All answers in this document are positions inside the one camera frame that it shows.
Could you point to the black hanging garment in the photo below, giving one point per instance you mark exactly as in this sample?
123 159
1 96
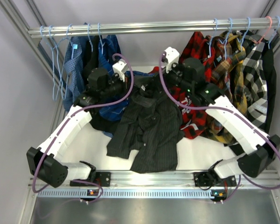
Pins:
90 61

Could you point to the red black plaid shirt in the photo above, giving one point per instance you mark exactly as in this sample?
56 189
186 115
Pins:
193 121

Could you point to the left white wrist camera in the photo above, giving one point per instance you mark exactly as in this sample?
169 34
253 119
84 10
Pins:
120 67

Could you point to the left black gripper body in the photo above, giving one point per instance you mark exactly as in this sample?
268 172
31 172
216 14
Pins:
135 82

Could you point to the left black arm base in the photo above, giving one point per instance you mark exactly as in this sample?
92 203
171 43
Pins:
100 178

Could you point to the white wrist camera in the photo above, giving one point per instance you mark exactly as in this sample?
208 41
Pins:
120 67
170 56

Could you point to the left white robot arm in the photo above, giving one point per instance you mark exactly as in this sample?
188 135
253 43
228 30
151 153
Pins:
45 161

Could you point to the black white plaid shirt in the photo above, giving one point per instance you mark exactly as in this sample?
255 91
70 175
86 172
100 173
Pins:
255 86

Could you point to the light blue wire hanger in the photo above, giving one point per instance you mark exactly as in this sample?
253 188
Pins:
60 85

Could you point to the light blue empty hanger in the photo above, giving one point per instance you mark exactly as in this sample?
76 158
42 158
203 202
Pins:
46 38

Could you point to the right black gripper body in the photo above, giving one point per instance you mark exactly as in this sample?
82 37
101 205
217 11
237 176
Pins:
163 76

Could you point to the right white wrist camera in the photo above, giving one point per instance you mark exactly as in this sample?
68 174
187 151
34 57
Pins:
170 56

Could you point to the blue plaid shirt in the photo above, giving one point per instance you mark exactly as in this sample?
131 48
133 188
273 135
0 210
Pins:
106 48

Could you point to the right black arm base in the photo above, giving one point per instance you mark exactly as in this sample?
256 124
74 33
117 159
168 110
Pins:
205 180

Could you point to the aluminium front rail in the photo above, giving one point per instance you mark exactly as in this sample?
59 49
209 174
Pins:
172 184

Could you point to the light blue checked shirt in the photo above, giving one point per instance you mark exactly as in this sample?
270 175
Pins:
73 66

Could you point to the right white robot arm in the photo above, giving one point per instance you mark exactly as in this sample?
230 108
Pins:
259 149

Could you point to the aluminium hanging rail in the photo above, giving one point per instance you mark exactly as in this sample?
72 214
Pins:
154 27

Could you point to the red plaid hanging shirt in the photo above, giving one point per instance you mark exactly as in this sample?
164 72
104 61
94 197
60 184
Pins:
198 47

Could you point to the dark grey pinstripe shirt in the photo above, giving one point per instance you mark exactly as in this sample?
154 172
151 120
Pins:
150 124

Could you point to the yellow brown plaid shirt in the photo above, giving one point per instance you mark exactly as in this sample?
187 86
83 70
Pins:
227 75

